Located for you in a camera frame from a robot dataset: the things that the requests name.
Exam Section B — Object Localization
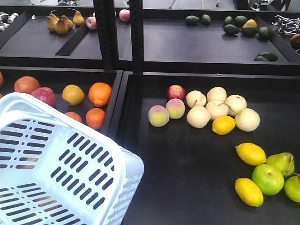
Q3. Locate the light blue plastic basket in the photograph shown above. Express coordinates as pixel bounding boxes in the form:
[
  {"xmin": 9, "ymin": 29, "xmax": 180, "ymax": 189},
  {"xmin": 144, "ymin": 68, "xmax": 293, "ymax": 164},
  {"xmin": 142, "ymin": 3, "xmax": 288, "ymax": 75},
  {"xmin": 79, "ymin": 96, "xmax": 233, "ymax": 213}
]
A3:
[{"xmin": 0, "ymin": 92, "xmax": 144, "ymax": 225}]

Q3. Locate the peach behind basket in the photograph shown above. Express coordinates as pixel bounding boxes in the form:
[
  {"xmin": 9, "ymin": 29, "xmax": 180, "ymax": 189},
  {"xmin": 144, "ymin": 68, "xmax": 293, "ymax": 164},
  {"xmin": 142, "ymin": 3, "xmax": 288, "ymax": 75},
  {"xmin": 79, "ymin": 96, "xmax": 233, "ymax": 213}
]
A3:
[{"xmin": 148, "ymin": 105, "xmax": 169, "ymax": 128}]

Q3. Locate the peach near basket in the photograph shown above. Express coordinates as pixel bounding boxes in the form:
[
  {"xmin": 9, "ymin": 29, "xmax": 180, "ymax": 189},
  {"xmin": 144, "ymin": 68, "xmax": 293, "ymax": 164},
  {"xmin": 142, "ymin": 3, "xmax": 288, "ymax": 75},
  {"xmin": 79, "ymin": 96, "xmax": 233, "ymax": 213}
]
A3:
[{"xmin": 166, "ymin": 98, "xmax": 186, "ymax": 119}]

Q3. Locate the red apple right tray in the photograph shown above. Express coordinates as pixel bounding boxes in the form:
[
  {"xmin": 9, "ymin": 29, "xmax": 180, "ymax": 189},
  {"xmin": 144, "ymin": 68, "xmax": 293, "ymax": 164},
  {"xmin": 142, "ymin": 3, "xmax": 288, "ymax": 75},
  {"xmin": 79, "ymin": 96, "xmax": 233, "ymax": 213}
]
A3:
[{"xmin": 167, "ymin": 84, "xmax": 186, "ymax": 100}]

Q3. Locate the white pear front left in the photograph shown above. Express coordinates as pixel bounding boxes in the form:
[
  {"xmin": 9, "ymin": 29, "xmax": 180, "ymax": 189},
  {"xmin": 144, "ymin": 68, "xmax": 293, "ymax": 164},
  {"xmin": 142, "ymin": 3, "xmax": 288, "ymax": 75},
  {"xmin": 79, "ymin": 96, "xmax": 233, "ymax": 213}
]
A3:
[{"xmin": 187, "ymin": 105, "xmax": 211, "ymax": 128}]

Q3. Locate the white pear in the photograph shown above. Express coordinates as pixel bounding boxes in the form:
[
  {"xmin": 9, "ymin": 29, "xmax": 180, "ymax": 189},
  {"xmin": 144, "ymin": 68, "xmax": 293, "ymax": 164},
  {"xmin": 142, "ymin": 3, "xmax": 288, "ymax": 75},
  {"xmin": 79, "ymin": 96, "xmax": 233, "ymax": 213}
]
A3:
[
  {"xmin": 187, "ymin": 105, "xmax": 211, "ymax": 128},
  {"xmin": 234, "ymin": 108, "xmax": 261, "ymax": 132}
]

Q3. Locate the large navel orange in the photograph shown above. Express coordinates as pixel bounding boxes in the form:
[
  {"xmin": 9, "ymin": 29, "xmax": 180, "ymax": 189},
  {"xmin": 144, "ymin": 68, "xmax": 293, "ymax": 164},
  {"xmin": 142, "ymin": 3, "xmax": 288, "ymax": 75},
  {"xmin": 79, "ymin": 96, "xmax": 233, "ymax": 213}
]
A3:
[{"xmin": 88, "ymin": 82, "xmax": 112, "ymax": 107}]

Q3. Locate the small orange right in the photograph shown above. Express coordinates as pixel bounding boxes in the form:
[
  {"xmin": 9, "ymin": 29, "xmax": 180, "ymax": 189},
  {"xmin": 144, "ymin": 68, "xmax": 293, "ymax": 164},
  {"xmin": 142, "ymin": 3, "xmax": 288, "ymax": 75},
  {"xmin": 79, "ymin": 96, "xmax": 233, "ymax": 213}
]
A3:
[{"xmin": 86, "ymin": 108, "xmax": 106, "ymax": 129}]

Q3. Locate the small orange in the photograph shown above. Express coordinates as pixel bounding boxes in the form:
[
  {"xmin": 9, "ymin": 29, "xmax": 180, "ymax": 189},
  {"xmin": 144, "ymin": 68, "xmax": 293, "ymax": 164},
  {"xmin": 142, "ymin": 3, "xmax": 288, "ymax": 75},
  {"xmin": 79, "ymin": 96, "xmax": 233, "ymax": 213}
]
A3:
[
  {"xmin": 65, "ymin": 112, "xmax": 83, "ymax": 123},
  {"xmin": 86, "ymin": 108, "xmax": 106, "ymax": 129}
]

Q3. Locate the black wooden fruit stand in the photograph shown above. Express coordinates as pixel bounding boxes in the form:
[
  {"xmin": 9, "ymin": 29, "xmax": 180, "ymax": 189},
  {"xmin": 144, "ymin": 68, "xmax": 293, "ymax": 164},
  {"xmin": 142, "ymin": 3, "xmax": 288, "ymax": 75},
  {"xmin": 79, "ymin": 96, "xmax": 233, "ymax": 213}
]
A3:
[{"xmin": 0, "ymin": 0, "xmax": 300, "ymax": 225}]

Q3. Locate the yellow lemon by pears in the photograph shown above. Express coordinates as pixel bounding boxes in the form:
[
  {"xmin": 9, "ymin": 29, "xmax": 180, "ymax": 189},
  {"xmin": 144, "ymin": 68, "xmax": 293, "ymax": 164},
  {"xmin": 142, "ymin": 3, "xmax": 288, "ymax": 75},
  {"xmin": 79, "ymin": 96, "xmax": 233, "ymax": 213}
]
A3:
[{"xmin": 212, "ymin": 115, "xmax": 236, "ymax": 135}]

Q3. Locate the small orange left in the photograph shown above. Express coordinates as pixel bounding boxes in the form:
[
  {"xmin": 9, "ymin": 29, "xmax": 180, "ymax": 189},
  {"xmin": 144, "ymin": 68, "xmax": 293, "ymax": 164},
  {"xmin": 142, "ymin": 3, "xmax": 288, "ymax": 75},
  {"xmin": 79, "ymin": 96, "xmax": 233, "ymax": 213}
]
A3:
[{"xmin": 65, "ymin": 112, "xmax": 83, "ymax": 123}]

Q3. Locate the yellow orange citrus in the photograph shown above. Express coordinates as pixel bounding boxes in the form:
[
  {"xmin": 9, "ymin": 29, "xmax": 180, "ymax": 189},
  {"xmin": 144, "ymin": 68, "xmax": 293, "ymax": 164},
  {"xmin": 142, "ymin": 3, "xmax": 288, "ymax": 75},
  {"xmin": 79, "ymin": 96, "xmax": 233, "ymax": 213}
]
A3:
[{"xmin": 62, "ymin": 84, "xmax": 85, "ymax": 105}]

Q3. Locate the white pear front right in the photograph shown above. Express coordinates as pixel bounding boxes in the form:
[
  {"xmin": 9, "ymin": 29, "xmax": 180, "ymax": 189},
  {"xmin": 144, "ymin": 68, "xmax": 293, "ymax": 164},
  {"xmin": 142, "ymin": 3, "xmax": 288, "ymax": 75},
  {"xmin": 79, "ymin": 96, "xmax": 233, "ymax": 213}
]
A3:
[{"xmin": 234, "ymin": 108, "xmax": 261, "ymax": 132}]

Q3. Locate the glossy red apple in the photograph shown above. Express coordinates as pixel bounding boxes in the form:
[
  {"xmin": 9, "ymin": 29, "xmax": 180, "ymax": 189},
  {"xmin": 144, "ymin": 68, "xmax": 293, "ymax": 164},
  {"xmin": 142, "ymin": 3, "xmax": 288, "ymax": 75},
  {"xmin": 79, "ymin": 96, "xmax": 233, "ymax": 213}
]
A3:
[{"xmin": 31, "ymin": 87, "xmax": 56, "ymax": 107}]

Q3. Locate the yellow lemon upper right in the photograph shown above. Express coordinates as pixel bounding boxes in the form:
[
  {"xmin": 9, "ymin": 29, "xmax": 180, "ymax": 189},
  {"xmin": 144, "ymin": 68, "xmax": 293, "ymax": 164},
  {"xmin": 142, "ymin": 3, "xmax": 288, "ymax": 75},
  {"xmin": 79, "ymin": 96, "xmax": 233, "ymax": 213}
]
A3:
[{"xmin": 235, "ymin": 142, "xmax": 267, "ymax": 166}]

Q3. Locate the yellow lemon lower right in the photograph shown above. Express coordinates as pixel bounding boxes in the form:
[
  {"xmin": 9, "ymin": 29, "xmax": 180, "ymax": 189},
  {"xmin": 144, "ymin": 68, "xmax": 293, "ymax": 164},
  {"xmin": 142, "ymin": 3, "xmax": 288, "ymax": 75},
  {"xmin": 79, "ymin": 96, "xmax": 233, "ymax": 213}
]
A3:
[{"xmin": 234, "ymin": 178, "xmax": 264, "ymax": 207}]

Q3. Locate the large orange back left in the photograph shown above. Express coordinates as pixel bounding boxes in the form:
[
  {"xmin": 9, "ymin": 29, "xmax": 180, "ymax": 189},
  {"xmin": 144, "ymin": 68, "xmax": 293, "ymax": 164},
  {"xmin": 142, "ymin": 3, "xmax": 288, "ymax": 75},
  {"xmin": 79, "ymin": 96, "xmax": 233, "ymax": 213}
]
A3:
[{"xmin": 14, "ymin": 76, "xmax": 41, "ymax": 94}]

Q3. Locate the green apple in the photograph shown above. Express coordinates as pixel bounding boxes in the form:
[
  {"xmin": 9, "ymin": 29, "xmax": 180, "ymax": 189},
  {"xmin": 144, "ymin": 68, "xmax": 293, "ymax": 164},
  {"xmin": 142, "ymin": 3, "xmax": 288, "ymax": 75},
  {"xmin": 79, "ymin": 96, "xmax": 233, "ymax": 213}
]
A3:
[{"xmin": 251, "ymin": 164, "xmax": 285, "ymax": 196}]

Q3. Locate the green pear upper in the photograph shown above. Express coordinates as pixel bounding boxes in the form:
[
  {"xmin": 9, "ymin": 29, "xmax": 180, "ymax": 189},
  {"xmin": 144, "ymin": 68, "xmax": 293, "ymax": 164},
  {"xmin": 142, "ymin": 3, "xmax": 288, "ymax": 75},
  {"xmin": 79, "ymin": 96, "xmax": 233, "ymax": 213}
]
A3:
[{"xmin": 266, "ymin": 152, "xmax": 295, "ymax": 179}]

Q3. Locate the green pear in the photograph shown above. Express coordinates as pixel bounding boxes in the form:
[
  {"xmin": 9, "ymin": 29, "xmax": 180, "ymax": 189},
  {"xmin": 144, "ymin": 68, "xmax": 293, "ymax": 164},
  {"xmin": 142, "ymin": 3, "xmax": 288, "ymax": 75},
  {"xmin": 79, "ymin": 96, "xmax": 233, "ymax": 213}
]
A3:
[
  {"xmin": 284, "ymin": 175, "xmax": 300, "ymax": 203},
  {"xmin": 266, "ymin": 152, "xmax": 295, "ymax": 179}
]

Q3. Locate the green pear lower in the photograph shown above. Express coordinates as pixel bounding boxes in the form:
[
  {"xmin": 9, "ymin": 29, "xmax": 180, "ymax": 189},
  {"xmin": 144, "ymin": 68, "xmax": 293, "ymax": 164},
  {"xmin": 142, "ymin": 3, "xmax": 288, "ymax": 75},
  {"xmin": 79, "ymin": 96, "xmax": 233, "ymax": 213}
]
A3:
[{"xmin": 284, "ymin": 175, "xmax": 300, "ymax": 203}]

